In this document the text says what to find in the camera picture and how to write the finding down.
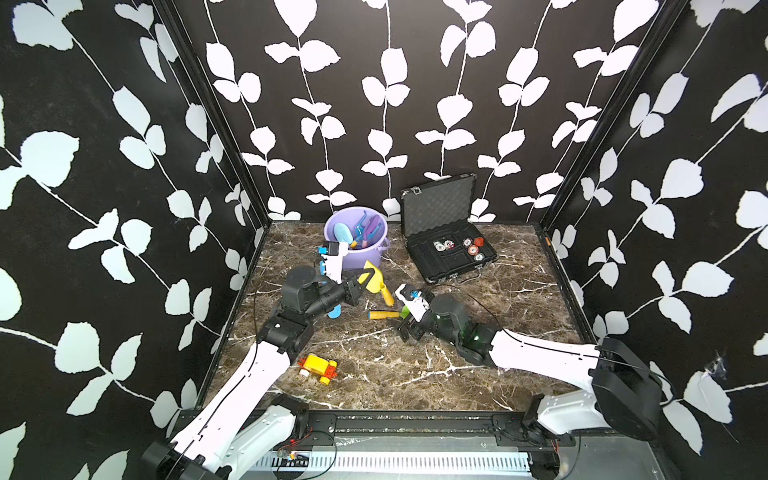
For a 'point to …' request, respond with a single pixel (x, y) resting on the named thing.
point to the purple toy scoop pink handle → (371, 226)
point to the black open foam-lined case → (438, 231)
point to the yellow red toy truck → (324, 367)
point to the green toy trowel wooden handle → (383, 314)
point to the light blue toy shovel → (342, 233)
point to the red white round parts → (472, 244)
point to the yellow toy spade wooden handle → (386, 294)
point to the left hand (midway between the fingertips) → (373, 267)
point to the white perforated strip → (392, 462)
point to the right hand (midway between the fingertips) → (397, 301)
